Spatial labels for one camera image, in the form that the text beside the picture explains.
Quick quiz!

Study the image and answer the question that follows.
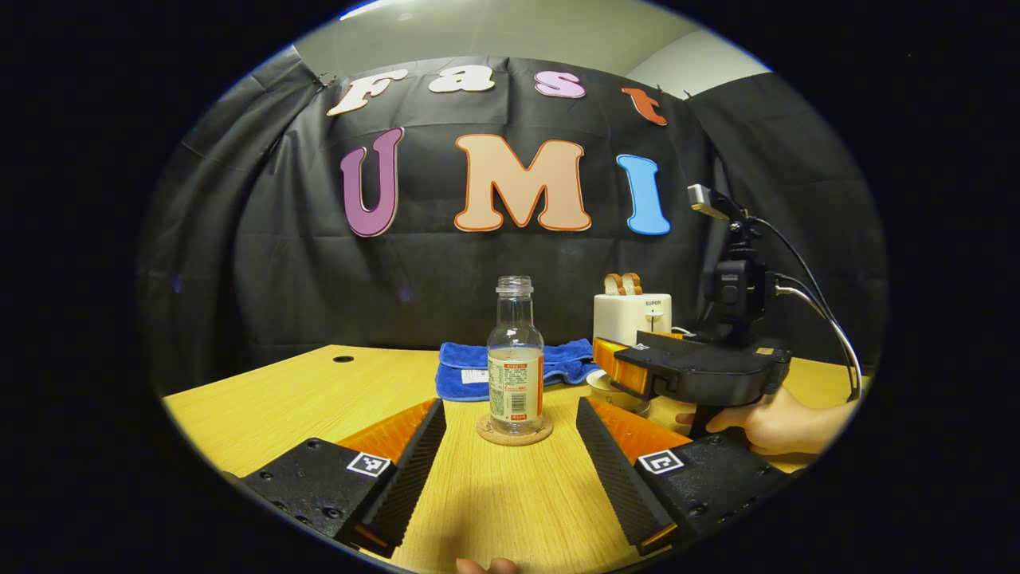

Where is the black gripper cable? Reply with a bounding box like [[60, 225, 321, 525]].
[[749, 215, 866, 399]]

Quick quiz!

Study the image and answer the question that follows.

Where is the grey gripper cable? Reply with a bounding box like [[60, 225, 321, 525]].
[[771, 283, 861, 391]]

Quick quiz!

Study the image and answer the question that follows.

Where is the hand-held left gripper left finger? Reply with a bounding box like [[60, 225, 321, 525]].
[[239, 399, 447, 559]]

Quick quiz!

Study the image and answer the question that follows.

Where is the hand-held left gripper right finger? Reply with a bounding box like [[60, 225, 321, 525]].
[[575, 396, 790, 557]]

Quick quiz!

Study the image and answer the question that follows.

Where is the black backdrop cloth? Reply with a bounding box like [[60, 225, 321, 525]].
[[135, 54, 889, 395]]

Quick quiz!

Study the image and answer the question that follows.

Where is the clear plastic water bottle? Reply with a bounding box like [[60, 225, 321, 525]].
[[487, 276, 546, 436]]

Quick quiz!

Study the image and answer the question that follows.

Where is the blue towel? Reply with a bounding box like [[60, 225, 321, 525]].
[[435, 338, 600, 403]]

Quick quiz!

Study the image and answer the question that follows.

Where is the white toaster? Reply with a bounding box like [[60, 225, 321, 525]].
[[593, 293, 673, 348]]

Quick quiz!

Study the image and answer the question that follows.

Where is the round cork coaster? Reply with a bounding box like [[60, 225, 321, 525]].
[[476, 413, 555, 447]]

